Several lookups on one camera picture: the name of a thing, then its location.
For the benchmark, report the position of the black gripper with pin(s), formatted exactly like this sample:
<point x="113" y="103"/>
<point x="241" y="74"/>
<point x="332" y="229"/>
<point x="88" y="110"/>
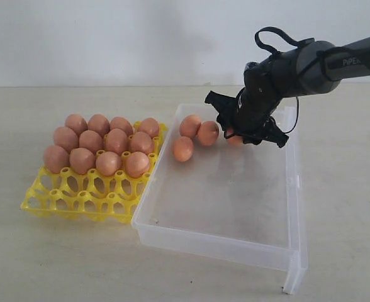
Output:
<point x="248" y="115"/>

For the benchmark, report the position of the brown egg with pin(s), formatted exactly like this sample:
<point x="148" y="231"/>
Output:
<point x="141" y="142"/>
<point x="76" y="123"/>
<point x="108" y="163"/>
<point x="121" y="123"/>
<point x="116" y="141"/>
<point x="208" y="133"/>
<point x="99" y="123"/>
<point x="81" y="160"/>
<point x="66" y="138"/>
<point x="137" y="164"/>
<point x="150" y="126"/>
<point x="183" y="149"/>
<point x="55" y="158"/>
<point x="235" y="140"/>
<point x="91" y="140"/>
<point x="189" y="126"/>

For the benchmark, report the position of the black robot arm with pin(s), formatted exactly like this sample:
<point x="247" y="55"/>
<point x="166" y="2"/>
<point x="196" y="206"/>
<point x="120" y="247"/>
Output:
<point x="311" y="67"/>

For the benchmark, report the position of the clear plastic container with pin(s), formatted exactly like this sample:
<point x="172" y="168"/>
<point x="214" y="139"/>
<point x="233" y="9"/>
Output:
<point x="241" y="204"/>

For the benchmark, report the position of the yellow plastic egg tray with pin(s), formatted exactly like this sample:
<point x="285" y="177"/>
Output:
<point x="91" y="195"/>

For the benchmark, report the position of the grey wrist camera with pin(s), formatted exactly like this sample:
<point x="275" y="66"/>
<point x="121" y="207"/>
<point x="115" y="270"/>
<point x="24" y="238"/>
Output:
<point x="251" y="67"/>

